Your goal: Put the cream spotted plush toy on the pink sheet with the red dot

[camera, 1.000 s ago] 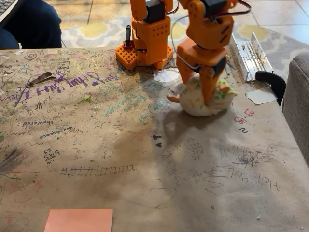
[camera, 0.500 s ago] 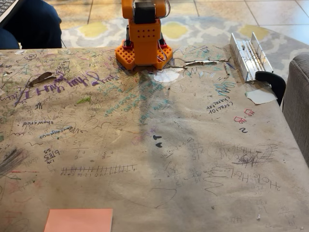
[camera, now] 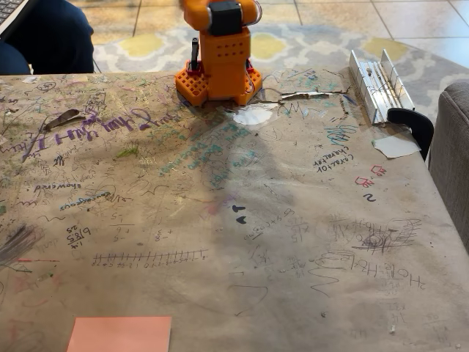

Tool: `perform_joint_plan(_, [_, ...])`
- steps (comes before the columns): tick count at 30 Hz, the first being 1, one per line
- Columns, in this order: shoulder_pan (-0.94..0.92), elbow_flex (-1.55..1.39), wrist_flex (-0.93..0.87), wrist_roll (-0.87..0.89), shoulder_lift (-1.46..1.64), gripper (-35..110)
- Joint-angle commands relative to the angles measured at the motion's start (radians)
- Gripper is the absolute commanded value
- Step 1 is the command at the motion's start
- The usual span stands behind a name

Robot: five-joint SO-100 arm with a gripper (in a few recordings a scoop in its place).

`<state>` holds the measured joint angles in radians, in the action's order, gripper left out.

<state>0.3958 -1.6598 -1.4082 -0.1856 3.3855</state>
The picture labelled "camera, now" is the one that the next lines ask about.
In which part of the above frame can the white dough disc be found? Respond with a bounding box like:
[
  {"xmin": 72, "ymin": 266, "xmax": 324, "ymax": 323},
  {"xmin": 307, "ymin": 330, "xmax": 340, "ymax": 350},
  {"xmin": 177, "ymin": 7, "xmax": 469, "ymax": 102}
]
[{"xmin": 232, "ymin": 107, "xmax": 274, "ymax": 127}]

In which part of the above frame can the brown scribbled paper cover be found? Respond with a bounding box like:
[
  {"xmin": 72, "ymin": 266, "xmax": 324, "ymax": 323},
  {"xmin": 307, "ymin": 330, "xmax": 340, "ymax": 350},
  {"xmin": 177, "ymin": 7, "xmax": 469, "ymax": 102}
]
[{"xmin": 0, "ymin": 67, "xmax": 469, "ymax": 352}]

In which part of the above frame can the grey yellow patterned rug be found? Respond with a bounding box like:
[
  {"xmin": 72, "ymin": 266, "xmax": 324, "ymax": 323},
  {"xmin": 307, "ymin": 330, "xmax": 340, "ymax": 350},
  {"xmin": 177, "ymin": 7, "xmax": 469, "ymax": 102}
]
[{"xmin": 92, "ymin": 23, "xmax": 469, "ymax": 122}]

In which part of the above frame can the white tape piece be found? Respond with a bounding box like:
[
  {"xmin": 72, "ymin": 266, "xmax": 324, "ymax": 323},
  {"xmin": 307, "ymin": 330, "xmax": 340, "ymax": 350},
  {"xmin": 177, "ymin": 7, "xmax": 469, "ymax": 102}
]
[{"xmin": 371, "ymin": 131, "xmax": 422, "ymax": 159}]

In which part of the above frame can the pink sticky note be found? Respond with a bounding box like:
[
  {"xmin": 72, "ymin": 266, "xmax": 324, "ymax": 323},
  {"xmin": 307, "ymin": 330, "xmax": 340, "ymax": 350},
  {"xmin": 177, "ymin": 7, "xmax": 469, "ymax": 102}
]
[{"xmin": 65, "ymin": 316, "xmax": 172, "ymax": 352}]

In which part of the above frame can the grey sofa armrest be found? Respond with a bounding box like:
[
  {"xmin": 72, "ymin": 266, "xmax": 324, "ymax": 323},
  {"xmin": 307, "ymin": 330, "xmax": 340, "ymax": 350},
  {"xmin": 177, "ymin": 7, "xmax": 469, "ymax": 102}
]
[{"xmin": 427, "ymin": 81, "xmax": 469, "ymax": 254}]

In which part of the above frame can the dark blue trouser leg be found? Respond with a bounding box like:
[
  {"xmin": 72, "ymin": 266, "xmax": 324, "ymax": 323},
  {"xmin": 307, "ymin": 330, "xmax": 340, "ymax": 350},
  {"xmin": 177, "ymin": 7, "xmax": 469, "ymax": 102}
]
[{"xmin": 0, "ymin": 0, "xmax": 95, "ymax": 76}]

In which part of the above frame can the grey laptop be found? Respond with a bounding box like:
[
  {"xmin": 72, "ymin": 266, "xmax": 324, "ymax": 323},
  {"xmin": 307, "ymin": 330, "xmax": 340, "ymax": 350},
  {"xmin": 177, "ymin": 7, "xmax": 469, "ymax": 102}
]
[{"xmin": 0, "ymin": 0, "xmax": 29, "ymax": 38}]

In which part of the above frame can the base servo cable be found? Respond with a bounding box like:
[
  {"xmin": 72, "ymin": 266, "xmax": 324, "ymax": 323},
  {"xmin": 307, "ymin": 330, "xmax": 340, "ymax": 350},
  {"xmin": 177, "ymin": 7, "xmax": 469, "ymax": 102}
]
[{"xmin": 243, "ymin": 67, "xmax": 256, "ymax": 98}]

